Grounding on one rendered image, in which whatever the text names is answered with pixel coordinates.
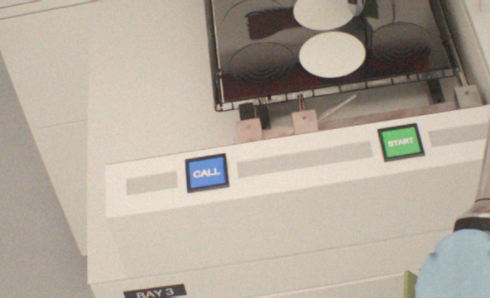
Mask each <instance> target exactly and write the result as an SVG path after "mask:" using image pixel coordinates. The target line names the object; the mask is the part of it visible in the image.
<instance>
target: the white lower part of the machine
mask: <svg viewBox="0 0 490 298"><path fill-rule="evenodd" d="M97 1H102V0H94V1H88V2H84V3H79V4H74V5H69V6H63V7H55V8H54V9H48V10H43V11H39V12H29V13H24V14H22V15H19V16H13V17H4V18H0V51H1V52H2V57H3V60H4V62H5V65H6V67H7V70H8V72H9V74H10V76H11V78H12V82H13V83H12V84H13V86H14V88H15V90H16V93H17V97H18V98H19V101H20V103H21V106H22V108H23V111H24V113H25V115H26V119H27V122H28V125H29V127H30V129H31V132H32V135H33V137H34V140H35V142H36V145H37V147H38V150H39V152H40V154H41V157H42V160H43V161H44V164H45V166H46V170H47V172H48V175H49V177H50V180H51V182H52V185H53V186H54V188H55V192H56V195H57V197H58V199H59V201H60V205H61V207H62V209H63V211H64V213H65V217H66V220H67V222H68V224H69V226H70V230H71V232H72V233H73V234H74V237H75V240H76V242H77V243H78V246H79V250H80V252H81V254H82V256H88V234H87V184H88V104H89V25H91V2H97Z"/></svg>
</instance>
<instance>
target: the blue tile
mask: <svg viewBox="0 0 490 298"><path fill-rule="evenodd" d="M189 173H190V188H193V187H199V186H204V185H215V184H220V183H226V178H225V169H224V161H223V158H222V157H218V158H213V160H206V161H196V162H190V163H189Z"/></svg>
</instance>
